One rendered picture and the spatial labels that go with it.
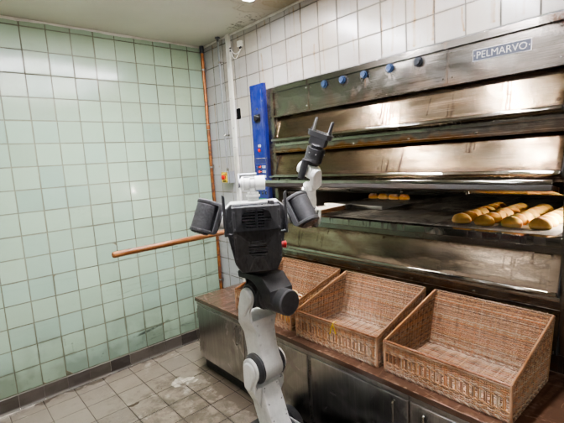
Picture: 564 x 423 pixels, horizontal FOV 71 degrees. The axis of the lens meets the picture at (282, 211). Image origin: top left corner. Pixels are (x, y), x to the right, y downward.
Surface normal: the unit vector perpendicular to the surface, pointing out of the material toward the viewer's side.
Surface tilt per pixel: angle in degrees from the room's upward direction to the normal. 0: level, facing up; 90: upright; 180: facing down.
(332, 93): 90
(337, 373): 91
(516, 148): 70
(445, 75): 89
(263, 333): 80
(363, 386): 91
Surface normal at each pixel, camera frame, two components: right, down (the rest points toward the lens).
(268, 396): 0.59, -0.31
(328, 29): -0.74, 0.13
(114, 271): 0.66, 0.06
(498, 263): -0.72, -0.22
